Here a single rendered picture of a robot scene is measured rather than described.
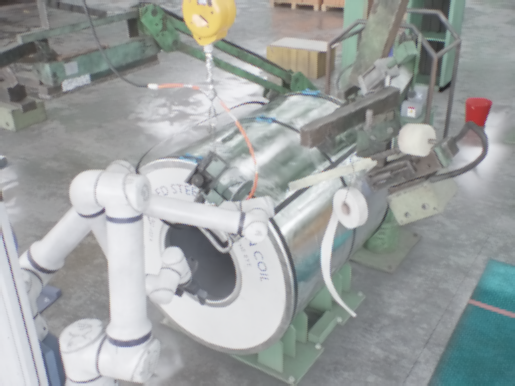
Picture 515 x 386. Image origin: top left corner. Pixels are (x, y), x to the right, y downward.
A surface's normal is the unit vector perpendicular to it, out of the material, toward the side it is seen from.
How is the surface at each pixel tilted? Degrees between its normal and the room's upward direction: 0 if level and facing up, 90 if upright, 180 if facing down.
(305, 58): 90
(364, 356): 0
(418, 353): 0
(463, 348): 0
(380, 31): 90
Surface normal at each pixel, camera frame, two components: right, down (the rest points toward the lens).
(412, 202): -0.55, 0.39
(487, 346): -0.01, -0.89
